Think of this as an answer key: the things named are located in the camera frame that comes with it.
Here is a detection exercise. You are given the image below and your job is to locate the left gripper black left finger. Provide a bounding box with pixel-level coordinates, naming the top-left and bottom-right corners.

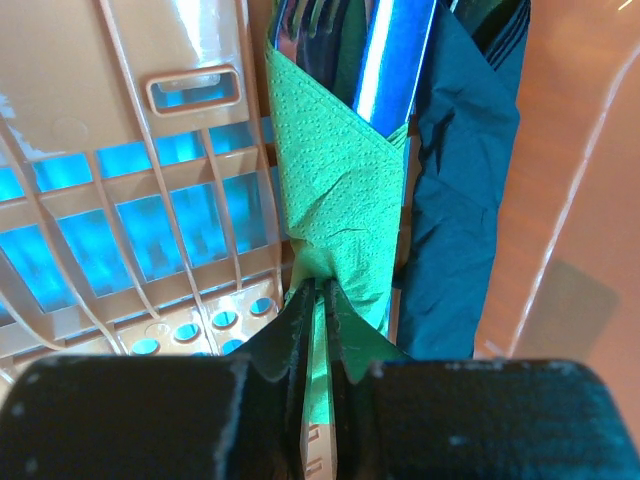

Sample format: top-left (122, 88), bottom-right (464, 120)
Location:
top-left (1, 280), bottom-right (315, 479)

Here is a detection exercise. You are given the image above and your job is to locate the orange plastic basket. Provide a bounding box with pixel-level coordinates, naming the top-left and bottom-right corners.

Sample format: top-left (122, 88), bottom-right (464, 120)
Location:
top-left (0, 0), bottom-right (640, 480)

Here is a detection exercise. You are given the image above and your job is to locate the green paper napkin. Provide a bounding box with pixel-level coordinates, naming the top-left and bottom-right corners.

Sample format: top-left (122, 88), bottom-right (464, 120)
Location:
top-left (263, 39), bottom-right (409, 426)

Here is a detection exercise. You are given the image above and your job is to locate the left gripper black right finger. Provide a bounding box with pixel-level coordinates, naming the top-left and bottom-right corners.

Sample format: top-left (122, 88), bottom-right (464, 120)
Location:
top-left (324, 280), bottom-right (639, 479)

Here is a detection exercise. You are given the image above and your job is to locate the dark blue napkin roll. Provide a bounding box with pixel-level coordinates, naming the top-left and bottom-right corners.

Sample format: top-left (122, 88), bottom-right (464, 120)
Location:
top-left (397, 1), bottom-right (531, 360)

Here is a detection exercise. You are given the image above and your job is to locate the iridescent fork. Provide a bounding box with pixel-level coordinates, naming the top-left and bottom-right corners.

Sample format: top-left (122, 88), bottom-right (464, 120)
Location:
top-left (269, 0), bottom-right (375, 105)

